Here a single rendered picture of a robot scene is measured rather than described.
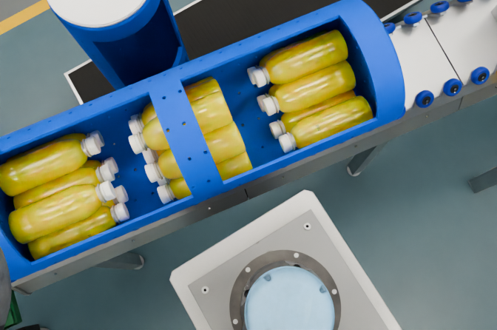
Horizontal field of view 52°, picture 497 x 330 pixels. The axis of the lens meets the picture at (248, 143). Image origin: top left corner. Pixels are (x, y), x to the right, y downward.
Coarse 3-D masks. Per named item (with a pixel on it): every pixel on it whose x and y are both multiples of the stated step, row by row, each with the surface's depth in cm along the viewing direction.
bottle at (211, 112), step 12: (204, 96) 102; (216, 96) 100; (192, 108) 100; (204, 108) 99; (216, 108) 99; (228, 108) 100; (156, 120) 100; (204, 120) 99; (216, 120) 100; (228, 120) 101; (144, 132) 100; (156, 132) 99; (204, 132) 101; (144, 144) 101; (156, 144) 100; (168, 144) 100
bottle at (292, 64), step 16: (336, 32) 108; (288, 48) 109; (304, 48) 107; (320, 48) 107; (336, 48) 107; (272, 64) 107; (288, 64) 107; (304, 64) 107; (320, 64) 108; (272, 80) 109; (288, 80) 109
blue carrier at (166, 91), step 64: (192, 64) 102; (384, 64) 97; (64, 128) 98; (128, 128) 119; (192, 128) 94; (256, 128) 122; (0, 192) 111; (128, 192) 119; (192, 192) 100; (64, 256) 101
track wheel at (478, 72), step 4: (476, 68) 122; (480, 68) 122; (484, 68) 122; (476, 72) 122; (480, 72) 122; (484, 72) 122; (488, 72) 122; (472, 76) 123; (476, 76) 122; (480, 76) 123; (484, 76) 123; (488, 76) 123; (472, 80) 123; (476, 80) 123; (480, 80) 123; (484, 80) 124
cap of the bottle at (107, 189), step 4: (100, 184) 103; (104, 184) 103; (108, 184) 103; (104, 188) 102; (108, 188) 102; (112, 188) 105; (104, 192) 102; (108, 192) 102; (112, 192) 103; (104, 196) 102; (108, 196) 102; (112, 196) 103; (108, 200) 103
